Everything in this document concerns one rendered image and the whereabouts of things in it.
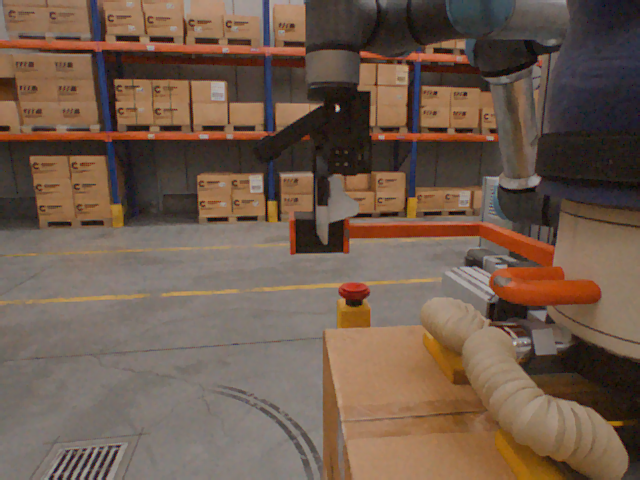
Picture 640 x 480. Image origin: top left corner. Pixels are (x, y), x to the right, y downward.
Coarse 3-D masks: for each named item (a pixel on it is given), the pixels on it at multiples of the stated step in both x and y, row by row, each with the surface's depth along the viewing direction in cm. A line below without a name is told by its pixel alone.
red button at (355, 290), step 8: (344, 288) 86; (352, 288) 86; (360, 288) 86; (368, 288) 88; (344, 296) 85; (352, 296) 84; (360, 296) 84; (368, 296) 86; (352, 304) 86; (360, 304) 87
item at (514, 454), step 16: (496, 432) 34; (624, 432) 32; (496, 448) 33; (512, 448) 31; (528, 448) 31; (624, 448) 30; (512, 464) 31; (528, 464) 29; (544, 464) 29; (560, 464) 29
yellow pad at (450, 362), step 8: (512, 320) 48; (424, 336) 51; (424, 344) 52; (432, 344) 49; (440, 344) 48; (432, 352) 49; (440, 352) 46; (448, 352) 46; (456, 352) 46; (440, 360) 46; (448, 360) 44; (456, 360) 44; (448, 368) 44; (456, 368) 43; (464, 368) 43; (448, 376) 44; (456, 376) 43; (464, 376) 43
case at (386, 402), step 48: (336, 336) 54; (384, 336) 54; (336, 384) 43; (384, 384) 43; (432, 384) 43; (576, 384) 43; (336, 432) 41; (384, 432) 36; (432, 432) 36; (480, 432) 36
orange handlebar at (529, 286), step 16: (352, 224) 59; (368, 224) 59; (384, 224) 59; (400, 224) 60; (416, 224) 60; (432, 224) 60; (448, 224) 60; (464, 224) 60; (480, 224) 60; (496, 240) 55; (512, 240) 51; (528, 240) 49; (528, 256) 48; (544, 256) 45; (496, 272) 37; (512, 272) 37; (528, 272) 37; (544, 272) 37; (560, 272) 37; (496, 288) 35; (512, 288) 34; (528, 288) 33; (544, 288) 33; (560, 288) 33; (576, 288) 33; (592, 288) 33; (528, 304) 33; (544, 304) 33; (560, 304) 33
